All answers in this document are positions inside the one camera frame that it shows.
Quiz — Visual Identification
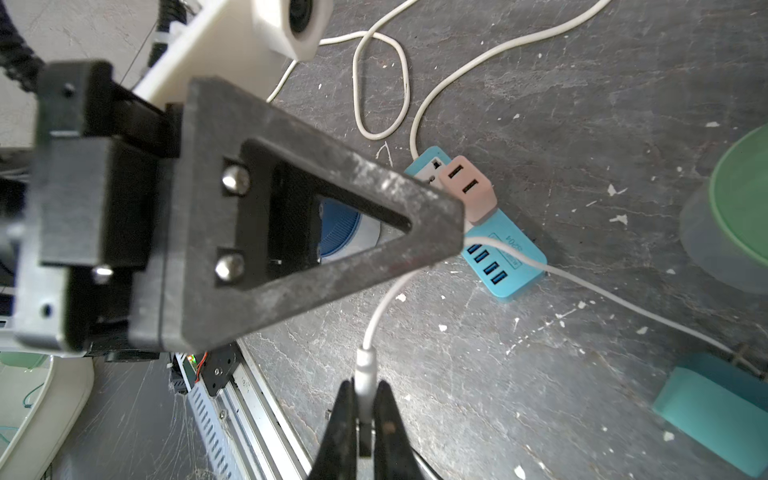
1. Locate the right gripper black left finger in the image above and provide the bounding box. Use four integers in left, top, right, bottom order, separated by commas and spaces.
307, 380, 358, 480

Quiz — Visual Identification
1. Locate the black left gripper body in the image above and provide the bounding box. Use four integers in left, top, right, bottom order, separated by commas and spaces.
11, 60, 178, 354

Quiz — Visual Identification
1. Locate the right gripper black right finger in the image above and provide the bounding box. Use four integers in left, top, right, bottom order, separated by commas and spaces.
373, 381, 424, 480

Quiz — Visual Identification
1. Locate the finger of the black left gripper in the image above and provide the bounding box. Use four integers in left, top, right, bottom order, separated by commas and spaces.
128, 77, 464, 352

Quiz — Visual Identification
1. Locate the thin white USB cable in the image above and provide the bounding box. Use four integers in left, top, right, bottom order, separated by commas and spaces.
353, 235, 768, 421

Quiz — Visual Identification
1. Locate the teal power strip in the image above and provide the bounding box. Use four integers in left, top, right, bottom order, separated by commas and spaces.
405, 146, 548, 302

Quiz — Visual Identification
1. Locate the pink USB charger adapter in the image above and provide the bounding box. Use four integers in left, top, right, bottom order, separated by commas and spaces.
437, 156, 498, 225

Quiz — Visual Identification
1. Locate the teal square charger block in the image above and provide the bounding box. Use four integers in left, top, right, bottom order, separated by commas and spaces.
653, 353, 767, 478

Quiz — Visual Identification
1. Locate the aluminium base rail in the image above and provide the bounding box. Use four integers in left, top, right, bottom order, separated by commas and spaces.
171, 341, 311, 479

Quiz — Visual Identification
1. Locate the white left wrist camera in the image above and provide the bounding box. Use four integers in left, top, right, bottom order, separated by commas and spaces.
133, 0, 334, 107

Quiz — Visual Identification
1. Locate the thick white power cord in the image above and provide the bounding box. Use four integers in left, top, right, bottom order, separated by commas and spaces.
266, 0, 612, 162

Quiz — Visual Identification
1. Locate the green cordless meat grinder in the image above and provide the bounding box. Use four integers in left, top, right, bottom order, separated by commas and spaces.
679, 125, 767, 295

